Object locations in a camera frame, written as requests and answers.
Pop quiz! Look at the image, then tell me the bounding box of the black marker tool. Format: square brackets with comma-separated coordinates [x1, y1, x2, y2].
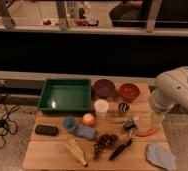
[109, 139, 133, 160]

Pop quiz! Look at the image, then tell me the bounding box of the dark grape bunch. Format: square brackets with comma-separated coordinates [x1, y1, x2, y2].
[93, 134, 118, 160]

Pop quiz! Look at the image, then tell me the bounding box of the orange-red bowl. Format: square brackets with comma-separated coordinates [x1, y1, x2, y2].
[119, 83, 140, 103]

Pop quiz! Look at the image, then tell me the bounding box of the blue rectangular sponge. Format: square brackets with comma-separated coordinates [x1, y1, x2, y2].
[75, 124, 96, 139]

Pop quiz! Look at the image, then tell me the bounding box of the orange carrot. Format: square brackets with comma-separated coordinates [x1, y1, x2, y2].
[135, 128, 158, 137]

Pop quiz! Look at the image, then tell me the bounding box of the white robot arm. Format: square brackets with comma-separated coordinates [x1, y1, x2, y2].
[149, 66, 188, 114]

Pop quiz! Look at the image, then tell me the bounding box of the blue-grey towel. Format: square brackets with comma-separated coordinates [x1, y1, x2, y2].
[146, 142, 176, 171]

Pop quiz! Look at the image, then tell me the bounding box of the small striped cup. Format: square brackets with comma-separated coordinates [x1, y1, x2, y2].
[118, 102, 129, 116]

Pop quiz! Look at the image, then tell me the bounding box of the black floor cable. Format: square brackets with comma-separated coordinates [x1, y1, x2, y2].
[0, 83, 21, 164]

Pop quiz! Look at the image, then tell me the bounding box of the purple bowl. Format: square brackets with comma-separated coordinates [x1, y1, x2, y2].
[92, 79, 115, 98]

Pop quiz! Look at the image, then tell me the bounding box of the small metal clip toy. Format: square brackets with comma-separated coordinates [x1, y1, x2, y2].
[123, 116, 139, 133]

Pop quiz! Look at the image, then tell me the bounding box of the green plastic tray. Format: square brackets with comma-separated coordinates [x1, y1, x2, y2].
[37, 78, 91, 114]

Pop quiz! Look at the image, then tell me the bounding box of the black rectangular case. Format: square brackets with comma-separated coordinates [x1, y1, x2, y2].
[35, 124, 59, 136]

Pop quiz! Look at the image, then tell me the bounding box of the peach fruit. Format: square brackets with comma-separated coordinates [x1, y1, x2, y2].
[82, 113, 96, 126]

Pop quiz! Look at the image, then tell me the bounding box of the white cup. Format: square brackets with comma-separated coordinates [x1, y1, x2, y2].
[94, 99, 109, 118]

